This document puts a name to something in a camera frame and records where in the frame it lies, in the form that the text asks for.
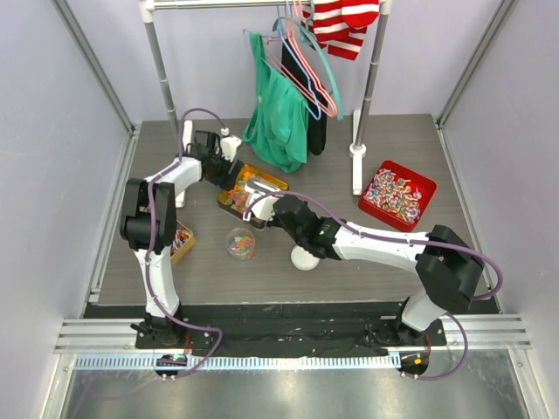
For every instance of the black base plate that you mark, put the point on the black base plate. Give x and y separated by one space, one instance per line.
286 330

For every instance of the red box swirl lollipops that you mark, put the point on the red box swirl lollipops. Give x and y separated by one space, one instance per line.
397 196

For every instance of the green t-shirt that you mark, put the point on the green t-shirt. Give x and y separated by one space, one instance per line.
277 130

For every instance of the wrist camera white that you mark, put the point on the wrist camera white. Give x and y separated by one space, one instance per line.
229 144
259 207

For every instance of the red white striped shirt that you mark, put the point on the red white striped shirt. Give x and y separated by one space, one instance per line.
340 26

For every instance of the blue clothes hanger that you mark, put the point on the blue clothes hanger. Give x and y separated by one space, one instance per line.
288 74

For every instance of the silver metal scoop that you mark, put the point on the silver metal scoop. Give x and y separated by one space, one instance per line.
255 189

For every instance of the white rack foot left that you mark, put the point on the white rack foot left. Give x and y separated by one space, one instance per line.
186 140

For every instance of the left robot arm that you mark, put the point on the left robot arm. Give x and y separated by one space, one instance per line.
148 223

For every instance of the silver rack pole right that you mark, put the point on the silver rack pole right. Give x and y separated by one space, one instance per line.
384 8

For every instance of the rack top bar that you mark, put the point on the rack top bar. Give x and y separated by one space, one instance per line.
262 4

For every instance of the black hanging garment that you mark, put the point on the black hanging garment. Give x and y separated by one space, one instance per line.
316 129

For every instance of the white rack foot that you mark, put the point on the white rack foot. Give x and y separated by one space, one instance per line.
186 140
357 151

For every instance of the aluminium frame post right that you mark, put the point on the aluminium frame post right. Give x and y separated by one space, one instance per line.
482 48

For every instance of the aluminium frame post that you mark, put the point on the aluminium frame post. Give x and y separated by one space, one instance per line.
87 52
482 48

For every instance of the white slotted cable duct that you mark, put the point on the white slotted cable duct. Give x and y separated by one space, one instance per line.
177 362

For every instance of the teal clothes hanger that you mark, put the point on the teal clothes hanger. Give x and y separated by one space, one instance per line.
323 65

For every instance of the gold tin lollipops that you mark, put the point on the gold tin lollipops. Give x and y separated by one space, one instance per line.
184 240

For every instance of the white jar lid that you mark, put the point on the white jar lid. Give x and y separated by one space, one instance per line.
303 260

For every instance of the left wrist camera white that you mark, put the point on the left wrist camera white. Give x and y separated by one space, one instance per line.
229 144

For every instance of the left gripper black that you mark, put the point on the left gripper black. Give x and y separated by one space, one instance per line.
226 181

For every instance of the aluminium frame post left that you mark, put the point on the aluminium frame post left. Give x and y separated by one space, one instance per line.
87 52

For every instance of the silver rack pole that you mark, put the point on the silver rack pole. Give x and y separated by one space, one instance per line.
384 8
154 45

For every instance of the pink clothes hanger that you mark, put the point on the pink clothes hanger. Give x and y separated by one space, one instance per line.
305 78

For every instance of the gold tin star candies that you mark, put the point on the gold tin star candies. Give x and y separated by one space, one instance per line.
233 201

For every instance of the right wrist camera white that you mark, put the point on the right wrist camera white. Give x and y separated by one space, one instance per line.
259 207

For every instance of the white rack foot right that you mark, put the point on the white rack foot right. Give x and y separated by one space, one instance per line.
357 151

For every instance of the silver rack pole left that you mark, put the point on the silver rack pole left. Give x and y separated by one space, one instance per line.
154 45

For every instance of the clear plastic jar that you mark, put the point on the clear plastic jar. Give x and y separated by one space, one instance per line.
241 244

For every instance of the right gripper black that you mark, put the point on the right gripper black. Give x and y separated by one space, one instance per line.
274 223

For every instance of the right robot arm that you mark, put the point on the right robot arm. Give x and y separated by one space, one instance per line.
449 277

